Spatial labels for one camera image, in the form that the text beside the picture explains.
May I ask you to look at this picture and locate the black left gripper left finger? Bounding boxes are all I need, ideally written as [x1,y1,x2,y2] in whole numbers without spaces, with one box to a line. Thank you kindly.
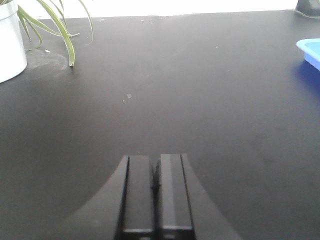
[57,155,155,240]

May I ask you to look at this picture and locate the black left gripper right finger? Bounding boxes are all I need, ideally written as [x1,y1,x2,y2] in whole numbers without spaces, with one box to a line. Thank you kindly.
[155,154,242,240]

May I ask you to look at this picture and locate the blue plastic tray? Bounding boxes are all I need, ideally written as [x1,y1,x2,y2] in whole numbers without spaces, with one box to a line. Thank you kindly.
[296,38,320,71]

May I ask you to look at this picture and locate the dark object at bench corner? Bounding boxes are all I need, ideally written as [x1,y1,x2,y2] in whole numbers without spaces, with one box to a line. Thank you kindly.
[295,0,320,17]

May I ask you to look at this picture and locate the white plant pot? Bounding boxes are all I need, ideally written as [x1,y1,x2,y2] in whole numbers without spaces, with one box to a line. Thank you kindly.
[0,0,27,83]

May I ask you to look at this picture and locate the green spider plant leaves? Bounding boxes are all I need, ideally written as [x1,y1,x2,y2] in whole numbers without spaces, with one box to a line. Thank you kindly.
[17,0,95,67]

